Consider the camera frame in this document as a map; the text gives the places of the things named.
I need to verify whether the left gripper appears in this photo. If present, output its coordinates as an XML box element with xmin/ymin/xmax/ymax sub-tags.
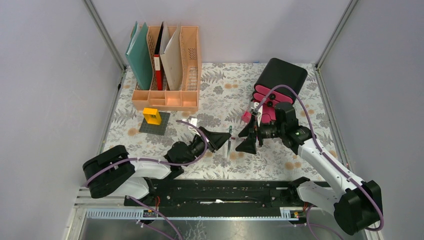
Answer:
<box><xmin>183</xmin><ymin>126</ymin><xmax>231</xmax><ymax>167</ymax></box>

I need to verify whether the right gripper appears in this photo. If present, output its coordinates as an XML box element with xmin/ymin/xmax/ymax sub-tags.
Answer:
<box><xmin>235</xmin><ymin>113</ymin><xmax>285</xmax><ymax>155</ymax></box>

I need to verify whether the black pink drawer box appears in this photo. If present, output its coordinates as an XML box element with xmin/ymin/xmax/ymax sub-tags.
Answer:
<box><xmin>251</xmin><ymin>58</ymin><xmax>308</xmax><ymax>124</ymax></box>

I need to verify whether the beige kraft notebook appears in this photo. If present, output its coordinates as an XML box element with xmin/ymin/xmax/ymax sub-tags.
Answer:
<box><xmin>159</xmin><ymin>21</ymin><xmax>183</xmax><ymax>91</ymax></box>

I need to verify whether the red binder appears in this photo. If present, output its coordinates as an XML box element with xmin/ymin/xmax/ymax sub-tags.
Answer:
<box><xmin>153</xmin><ymin>22</ymin><xmax>164</xmax><ymax>91</ymax></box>

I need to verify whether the teal folder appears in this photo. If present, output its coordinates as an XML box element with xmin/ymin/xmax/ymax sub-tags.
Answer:
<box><xmin>125</xmin><ymin>21</ymin><xmax>153</xmax><ymax>91</ymax></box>

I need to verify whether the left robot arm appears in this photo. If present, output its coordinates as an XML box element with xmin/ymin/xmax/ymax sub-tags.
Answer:
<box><xmin>82</xmin><ymin>124</ymin><xmax>232</xmax><ymax>206</ymax></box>

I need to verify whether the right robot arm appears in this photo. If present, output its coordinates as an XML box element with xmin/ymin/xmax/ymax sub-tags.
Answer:
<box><xmin>235</xmin><ymin>102</ymin><xmax>384</xmax><ymax>235</ymax></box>

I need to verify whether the floral table mat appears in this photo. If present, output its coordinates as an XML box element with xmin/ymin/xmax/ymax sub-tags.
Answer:
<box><xmin>103</xmin><ymin>63</ymin><xmax>323</xmax><ymax>181</ymax></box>

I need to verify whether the yellow block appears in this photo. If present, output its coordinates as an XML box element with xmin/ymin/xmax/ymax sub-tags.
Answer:
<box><xmin>142</xmin><ymin>107</ymin><xmax>162</xmax><ymax>126</ymax></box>

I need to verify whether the grey baseplate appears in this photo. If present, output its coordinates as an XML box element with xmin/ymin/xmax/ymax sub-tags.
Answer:
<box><xmin>139</xmin><ymin>111</ymin><xmax>171</xmax><ymax>136</ymax></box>

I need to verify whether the orange plastic file organizer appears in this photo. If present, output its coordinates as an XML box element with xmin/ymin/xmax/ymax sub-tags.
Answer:
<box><xmin>131</xmin><ymin>25</ymin><xmax>202</xmax><ymax>112</ymax></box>

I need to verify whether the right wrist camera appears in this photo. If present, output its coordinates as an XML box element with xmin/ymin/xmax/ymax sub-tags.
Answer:
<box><xmin>247</xmin><ymin>101</ymin><xmax>263</xmax><ymax>117</ymax></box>

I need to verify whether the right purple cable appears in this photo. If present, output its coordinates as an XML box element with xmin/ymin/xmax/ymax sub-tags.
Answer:
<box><xmin>255</xmin><ymin>84</ymin><xmax>385</xmax><ymax>240</ymax></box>

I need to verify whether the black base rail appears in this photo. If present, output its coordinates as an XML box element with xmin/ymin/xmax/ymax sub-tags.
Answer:
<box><xmin>91</xmin><ymin>177</ymin><xmax>332</xmax><ymax>219</ymax></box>

